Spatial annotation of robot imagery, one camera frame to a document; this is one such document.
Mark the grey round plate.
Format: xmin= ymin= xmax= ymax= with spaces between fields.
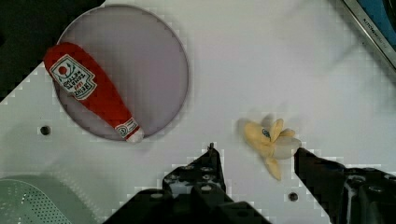
xmin=60 ymin=5 xmax=190 ymax=137

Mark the green plastic colander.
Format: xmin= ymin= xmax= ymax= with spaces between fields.
xmin=0 ymin=175 xmax=97 ymax=224

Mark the red plush ketchup bottle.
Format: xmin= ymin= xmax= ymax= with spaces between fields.
xmin=44 ymin=42 xmax=145 ymax=143

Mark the yellow plush banana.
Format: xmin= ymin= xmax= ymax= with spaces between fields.
xmin=243 ymin=119 xmax=302 ymax=181

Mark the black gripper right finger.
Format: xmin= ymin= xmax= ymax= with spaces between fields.
xmin=294 ymin=147 xmax=396 ymax=224

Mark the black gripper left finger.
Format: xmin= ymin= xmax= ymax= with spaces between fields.
xmin=104 ymin=144 xmax=271 ymax=224

